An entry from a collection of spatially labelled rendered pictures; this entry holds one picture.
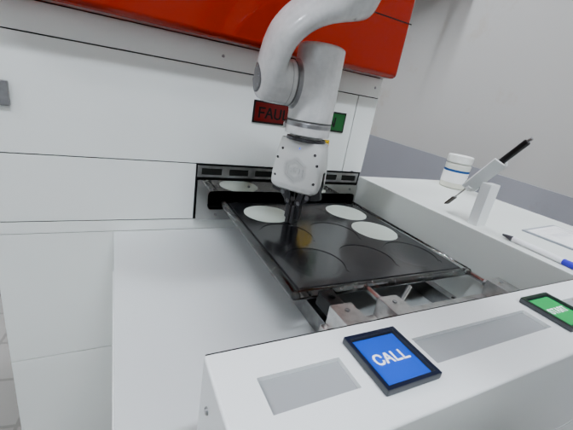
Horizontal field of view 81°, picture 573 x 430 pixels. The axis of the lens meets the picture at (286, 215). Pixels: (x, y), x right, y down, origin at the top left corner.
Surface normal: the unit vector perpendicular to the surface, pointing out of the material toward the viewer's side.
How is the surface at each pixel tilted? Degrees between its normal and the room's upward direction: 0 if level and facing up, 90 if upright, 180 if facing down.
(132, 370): 0
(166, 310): 0
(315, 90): 91
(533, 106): 90
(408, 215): 90
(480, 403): 90
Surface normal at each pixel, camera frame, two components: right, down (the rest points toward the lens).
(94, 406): 0.43, 0.37
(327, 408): 0.16, -0.93
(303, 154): -0.39, 0.22
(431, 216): -0.89, 0.01
